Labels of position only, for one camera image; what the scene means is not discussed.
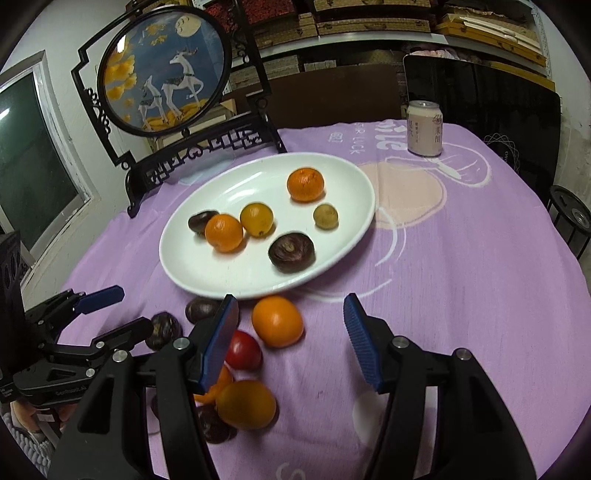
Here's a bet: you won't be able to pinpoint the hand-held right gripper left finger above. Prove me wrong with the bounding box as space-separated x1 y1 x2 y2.
46 294 240 480

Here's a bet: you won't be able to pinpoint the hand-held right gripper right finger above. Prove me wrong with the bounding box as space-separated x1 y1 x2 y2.
343 293 539 480

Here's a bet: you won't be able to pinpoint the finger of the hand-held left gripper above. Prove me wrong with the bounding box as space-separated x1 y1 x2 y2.
46 316 155 366
23 285 126 332

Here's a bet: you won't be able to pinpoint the smooth orange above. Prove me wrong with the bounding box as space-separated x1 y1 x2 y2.
215 380 278 431
252 295 304 348

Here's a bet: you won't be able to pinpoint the white oval plate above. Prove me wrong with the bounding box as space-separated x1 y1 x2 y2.
159 152 376 300

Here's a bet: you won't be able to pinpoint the person's left forearm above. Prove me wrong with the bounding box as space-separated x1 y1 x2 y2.
0 401 79 480

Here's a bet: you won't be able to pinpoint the red tomato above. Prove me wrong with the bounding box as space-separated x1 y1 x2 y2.
225 330 263 371

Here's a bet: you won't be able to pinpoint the purple printed tablecloth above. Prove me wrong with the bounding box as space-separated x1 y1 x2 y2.
11 121 588 480

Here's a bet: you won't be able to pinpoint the small orange mandarin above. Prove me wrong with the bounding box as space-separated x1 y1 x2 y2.
205 214 244 253

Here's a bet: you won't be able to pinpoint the large dark water chestnut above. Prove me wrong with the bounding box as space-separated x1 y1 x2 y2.
269 233 317 274

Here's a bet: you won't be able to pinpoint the yellow-orange citrus fruit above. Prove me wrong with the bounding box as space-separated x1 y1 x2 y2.
239 203 274 238

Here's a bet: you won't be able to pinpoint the small yellow-brown fruit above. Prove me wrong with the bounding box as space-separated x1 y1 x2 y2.
313 203 339 230

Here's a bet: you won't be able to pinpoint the white framed window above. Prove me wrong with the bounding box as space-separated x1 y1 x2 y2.
0 51 100 274

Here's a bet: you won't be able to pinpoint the bumpy orange mandarin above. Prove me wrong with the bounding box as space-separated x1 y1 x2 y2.
287 168 325 203

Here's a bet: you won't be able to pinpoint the pale pink drink can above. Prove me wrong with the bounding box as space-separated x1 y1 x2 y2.
406 100 443 158

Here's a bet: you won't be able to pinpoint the black round stool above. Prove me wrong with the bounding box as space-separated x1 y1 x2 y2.
547 185 591 261

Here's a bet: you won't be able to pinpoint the stack of woven boxes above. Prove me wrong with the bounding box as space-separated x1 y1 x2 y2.
203 0 555 88

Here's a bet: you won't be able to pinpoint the round deer screen black frame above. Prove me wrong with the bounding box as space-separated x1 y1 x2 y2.
71 0 288 219

